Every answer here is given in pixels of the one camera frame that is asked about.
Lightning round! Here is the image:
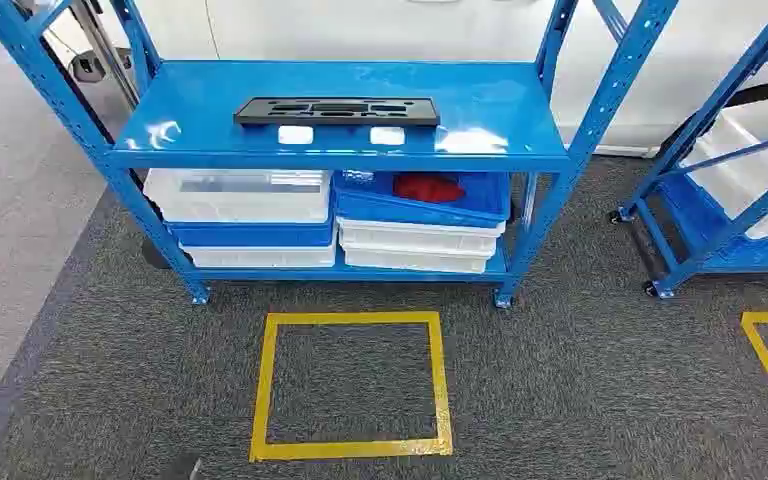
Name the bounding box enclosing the black plastic panel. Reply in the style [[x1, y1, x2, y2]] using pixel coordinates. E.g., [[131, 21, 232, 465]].
[[233, 96, 442, 129]]

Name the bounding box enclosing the white plastic bin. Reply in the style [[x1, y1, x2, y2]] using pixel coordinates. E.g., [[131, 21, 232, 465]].
[[181, 244, 338, 270], [336, 217, 507, 257], [340, 243, 492, 276], [680, 109, 768, 241], [142, 168, 333, 225]]

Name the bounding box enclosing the blue plastic bin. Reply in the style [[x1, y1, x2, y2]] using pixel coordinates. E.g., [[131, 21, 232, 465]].
[[165, 221, 336, 249], [330, 170, 513, 231]]

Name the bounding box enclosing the red object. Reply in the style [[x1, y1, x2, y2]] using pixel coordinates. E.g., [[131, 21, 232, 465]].
[[393, 172, 467, 205]]

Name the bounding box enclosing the white label patch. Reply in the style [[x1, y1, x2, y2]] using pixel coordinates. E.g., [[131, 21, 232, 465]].
[[368, 125, 406, 147], [277, 124, 315, 146]]

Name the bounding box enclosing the yellow tape floor square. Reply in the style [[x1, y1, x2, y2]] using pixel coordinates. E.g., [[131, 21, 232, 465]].
[[248, 311, 455, 464]]

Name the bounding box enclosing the blue metal shelf rack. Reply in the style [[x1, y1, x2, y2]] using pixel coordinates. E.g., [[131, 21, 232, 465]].
[[0, 0, 680, 310]]

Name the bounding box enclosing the blue wheeled cart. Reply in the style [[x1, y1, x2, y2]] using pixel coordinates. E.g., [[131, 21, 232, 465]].
[[608, 0, 768, 300]]

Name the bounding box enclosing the grey metal stand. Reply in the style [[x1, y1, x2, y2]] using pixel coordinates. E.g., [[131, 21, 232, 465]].
[[65, 0, 135, 85]]

